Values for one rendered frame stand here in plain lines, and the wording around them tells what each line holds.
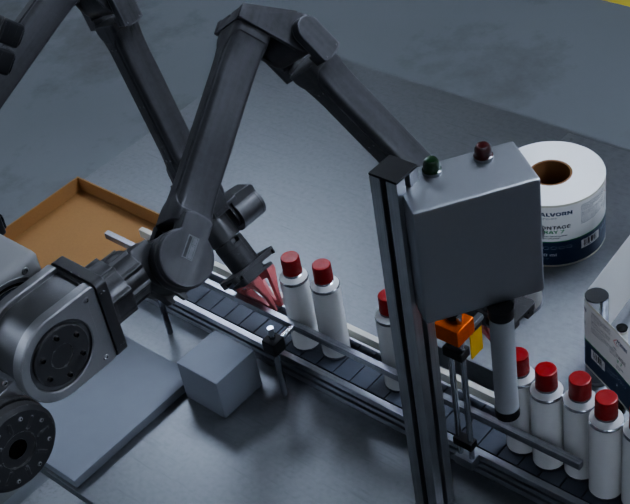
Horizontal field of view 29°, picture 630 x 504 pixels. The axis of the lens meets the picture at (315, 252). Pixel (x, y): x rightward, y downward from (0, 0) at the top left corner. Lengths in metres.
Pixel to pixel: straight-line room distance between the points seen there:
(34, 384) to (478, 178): 0.60
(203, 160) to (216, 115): 0.07
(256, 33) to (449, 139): 1.14
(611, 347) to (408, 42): 2.94
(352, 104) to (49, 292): 0.54
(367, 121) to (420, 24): 3.14
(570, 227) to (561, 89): 2.18
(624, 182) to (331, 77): 0.94
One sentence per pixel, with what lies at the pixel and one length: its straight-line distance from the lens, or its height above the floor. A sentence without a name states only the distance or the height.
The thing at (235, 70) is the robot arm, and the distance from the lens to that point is 1.69.
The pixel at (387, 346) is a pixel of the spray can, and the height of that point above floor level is 0.99.
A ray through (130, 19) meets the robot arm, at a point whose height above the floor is 1.48.
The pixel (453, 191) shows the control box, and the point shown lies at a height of 1.48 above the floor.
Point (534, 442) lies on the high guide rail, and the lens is 1.94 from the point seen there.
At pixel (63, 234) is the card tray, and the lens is 2.74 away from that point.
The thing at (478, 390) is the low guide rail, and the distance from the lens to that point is 2.08.
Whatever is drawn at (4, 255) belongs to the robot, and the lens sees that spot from 1.54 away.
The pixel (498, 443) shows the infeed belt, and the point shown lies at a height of 0.88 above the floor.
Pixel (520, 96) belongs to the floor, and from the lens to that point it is 4.42.
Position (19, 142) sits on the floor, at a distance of 4.71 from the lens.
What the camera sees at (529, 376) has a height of 1.05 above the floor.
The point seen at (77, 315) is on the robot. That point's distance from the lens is 1.48.
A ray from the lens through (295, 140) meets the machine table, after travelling 2.85.
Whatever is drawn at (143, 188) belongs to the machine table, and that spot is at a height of 0.83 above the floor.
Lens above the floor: 2.42
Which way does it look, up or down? 39 degrees down
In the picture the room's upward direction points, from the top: 11 degrees counter-clockwise
